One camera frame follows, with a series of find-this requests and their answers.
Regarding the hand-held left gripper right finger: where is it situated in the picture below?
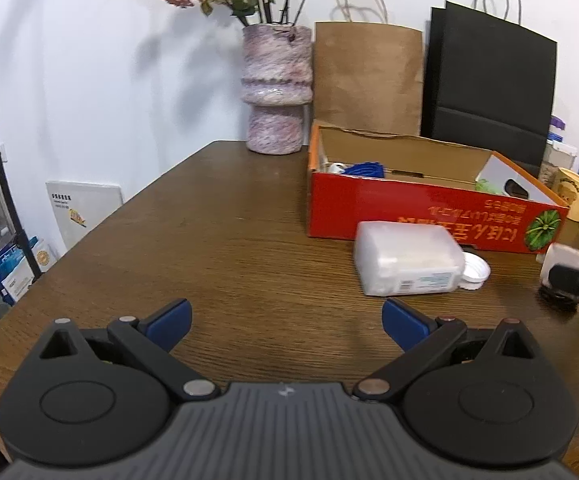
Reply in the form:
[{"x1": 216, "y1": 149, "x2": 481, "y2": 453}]
[{"x1": 353, "y1": 297, "x2": 540, "y2": 403}]

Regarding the brown paper bag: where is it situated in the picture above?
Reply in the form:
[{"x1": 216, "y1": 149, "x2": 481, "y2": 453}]
[{"x1": 313, "y1": 0, "x2": 425, "y2": 137}]

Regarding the blue item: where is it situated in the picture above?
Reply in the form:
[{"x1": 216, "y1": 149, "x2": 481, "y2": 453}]
[{"x1": 345, "y1": 161, "x2": 386, "y2": 180}]

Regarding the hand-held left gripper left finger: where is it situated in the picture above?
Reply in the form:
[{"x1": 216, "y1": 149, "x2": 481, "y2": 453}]
[{"x1": 39, "y1": 298, "x2": 220, "y2": 403}]

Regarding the white packet yellow round mark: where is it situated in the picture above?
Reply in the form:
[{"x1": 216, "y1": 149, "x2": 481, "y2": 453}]
[{"x1": 29, "y1": 237, "x2": 60, "y2": 275}]

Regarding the white board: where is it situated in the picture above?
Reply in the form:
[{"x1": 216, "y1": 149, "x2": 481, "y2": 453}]
[{"x1": 45, "y1": 180, "x2": 122, "y2": 252}]

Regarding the clear container with white lid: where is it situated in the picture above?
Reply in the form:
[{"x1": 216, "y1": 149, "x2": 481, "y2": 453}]
[{"x1": 539, "y1": 137, "x2": 579, "y2": 183}]

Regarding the black paper bag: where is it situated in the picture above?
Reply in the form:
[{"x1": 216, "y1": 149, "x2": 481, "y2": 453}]
[{"x1": 419, "y1": 0, "x2": 557, "y2": 178}]

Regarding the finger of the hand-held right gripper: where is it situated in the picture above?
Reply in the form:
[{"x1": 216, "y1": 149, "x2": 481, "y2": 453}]
[{"x1": 540, "y1": 260, "x2": 579, "y2": 327}]

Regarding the translucent plastic jar white cap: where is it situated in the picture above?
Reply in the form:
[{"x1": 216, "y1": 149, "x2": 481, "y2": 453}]
[{"x1": 352, "y1": 220, "x2": 491, "y2": 297}]

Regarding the blue and white packet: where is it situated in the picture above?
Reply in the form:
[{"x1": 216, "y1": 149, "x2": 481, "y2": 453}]
[{"x1": 0, "y1": 242, "x2": 35, "y2": 306}]

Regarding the orange cardboard box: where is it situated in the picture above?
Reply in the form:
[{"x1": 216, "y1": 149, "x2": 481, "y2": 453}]
[{"x1": 307, "y1": 121, "x2": 570, "y2": 256}]

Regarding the pink speckled ceramic vase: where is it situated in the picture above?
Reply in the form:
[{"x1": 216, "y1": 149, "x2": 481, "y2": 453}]
[{"x1": 240, "y1": 22, "x2": 315, "y2": 155}]

